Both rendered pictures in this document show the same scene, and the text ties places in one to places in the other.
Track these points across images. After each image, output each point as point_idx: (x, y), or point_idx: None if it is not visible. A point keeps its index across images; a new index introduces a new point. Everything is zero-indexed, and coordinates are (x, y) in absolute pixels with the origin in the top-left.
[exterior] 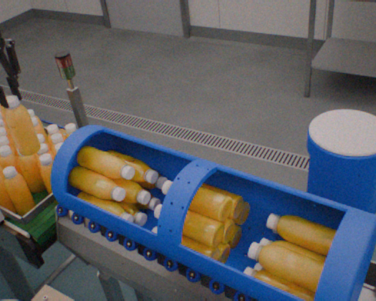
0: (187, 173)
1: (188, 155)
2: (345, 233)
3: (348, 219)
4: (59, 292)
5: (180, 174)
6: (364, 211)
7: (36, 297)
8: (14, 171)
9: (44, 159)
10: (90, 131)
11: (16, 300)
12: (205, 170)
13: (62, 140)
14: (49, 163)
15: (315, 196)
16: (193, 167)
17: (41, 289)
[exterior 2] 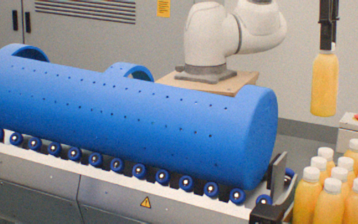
0: (129, 65)
1: (130, 81)
2: (23, 45)
3: (17, 48)
4: (220, 91)
5: (135, 65)
6: None
7: (235, 89)
8: (349, 144)
9: (323, 147)
10: (245, 89)
11: (204, 11)
12: (114, 66)
13: (330, 177)
14: (317, 155)
15: (27, 65)
16: (125, 67)
17: (235, 91)
